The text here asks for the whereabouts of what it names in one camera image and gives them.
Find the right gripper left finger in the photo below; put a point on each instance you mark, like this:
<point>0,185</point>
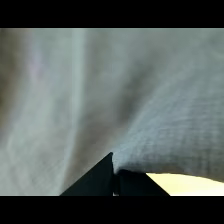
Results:
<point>98,180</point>

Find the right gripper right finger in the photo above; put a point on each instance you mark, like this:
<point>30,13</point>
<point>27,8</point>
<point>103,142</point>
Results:
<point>136,185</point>

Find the brown garment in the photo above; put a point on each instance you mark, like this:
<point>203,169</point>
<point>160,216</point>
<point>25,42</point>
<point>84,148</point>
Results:
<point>110,93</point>

